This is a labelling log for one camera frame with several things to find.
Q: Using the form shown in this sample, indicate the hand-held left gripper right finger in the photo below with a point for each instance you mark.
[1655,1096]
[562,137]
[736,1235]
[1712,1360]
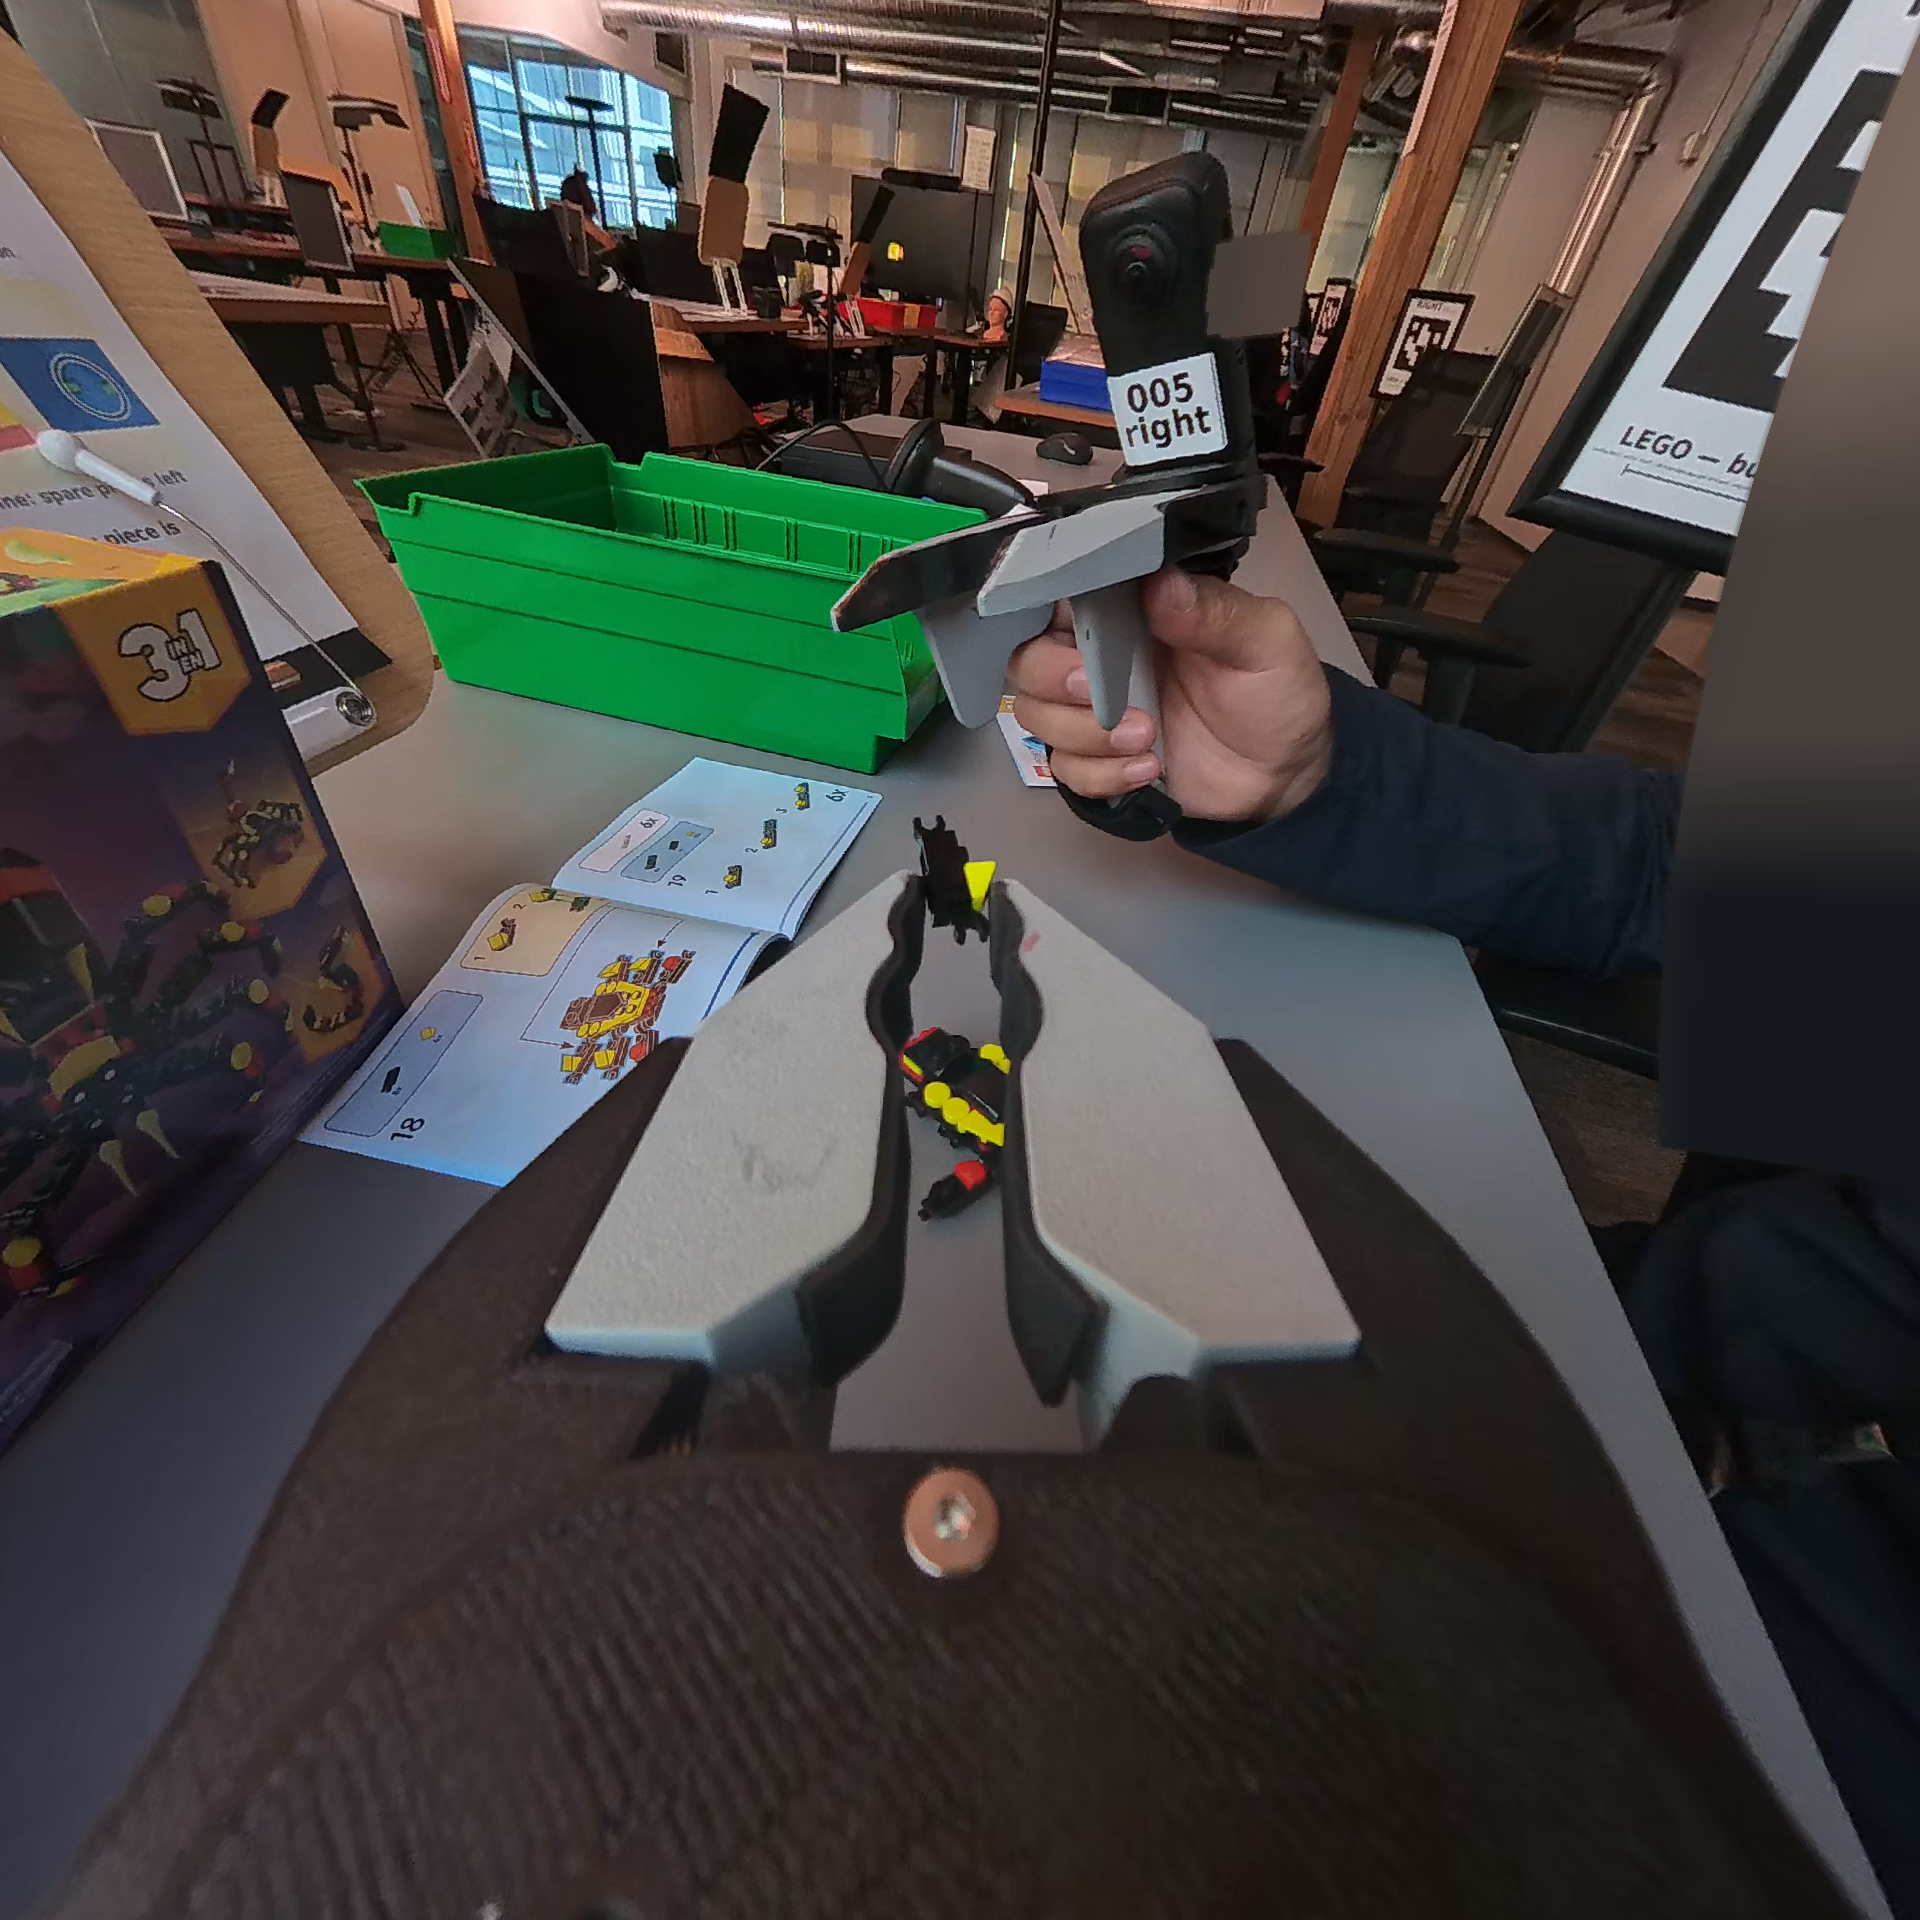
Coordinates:
[1184,1201]

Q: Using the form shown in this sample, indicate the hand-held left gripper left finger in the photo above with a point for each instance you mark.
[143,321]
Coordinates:
[720,1185]

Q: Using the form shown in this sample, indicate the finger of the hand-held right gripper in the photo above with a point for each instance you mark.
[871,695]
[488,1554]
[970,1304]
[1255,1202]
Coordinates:
[921,579]
[1073,562]

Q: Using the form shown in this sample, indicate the yellow black red lego model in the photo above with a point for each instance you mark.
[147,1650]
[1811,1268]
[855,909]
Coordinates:
[957,1101]

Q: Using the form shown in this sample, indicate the black yellow lego leg piece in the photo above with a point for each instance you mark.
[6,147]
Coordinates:
[950,885]

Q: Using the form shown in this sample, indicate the person's right forearm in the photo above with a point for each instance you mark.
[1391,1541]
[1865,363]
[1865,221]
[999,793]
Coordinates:
[1471,840]

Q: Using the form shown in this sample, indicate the lego instruction booklet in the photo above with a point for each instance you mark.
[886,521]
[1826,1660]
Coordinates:
[600,975]

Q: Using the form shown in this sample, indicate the lego set box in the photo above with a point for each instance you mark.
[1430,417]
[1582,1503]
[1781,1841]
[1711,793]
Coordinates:
[150,975]

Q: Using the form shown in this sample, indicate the person's right hand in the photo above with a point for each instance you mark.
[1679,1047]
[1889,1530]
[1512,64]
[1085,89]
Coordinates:
[1245,704]

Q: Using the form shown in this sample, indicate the computer mouse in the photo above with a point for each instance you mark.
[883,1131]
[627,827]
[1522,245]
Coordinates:
[1065,445]

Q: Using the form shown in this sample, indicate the small printed card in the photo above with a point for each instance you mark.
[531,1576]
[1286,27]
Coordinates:
[1027,757]

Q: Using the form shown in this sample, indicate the computer monitor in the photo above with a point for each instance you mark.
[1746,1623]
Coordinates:
[914,240]

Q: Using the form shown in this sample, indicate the small marker sign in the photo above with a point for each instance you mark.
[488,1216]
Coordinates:
[1425,346]

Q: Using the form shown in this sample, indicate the green plastic bin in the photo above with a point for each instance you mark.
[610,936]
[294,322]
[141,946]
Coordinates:
[645,615]

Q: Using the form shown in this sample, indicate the black office chair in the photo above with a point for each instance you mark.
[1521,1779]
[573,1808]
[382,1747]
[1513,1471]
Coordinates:
[1440,569]

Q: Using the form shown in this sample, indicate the framed marker sign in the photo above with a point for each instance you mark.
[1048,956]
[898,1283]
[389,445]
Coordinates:
[1694,300]

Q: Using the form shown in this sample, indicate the wooden display board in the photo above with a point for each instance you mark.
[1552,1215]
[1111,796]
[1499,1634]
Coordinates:
[224,389]

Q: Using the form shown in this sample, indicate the printed instruction sheet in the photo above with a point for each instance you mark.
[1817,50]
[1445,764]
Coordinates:
[90,300]

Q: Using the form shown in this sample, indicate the wooden post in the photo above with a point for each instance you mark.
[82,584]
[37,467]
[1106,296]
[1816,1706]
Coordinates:
[1425,149]

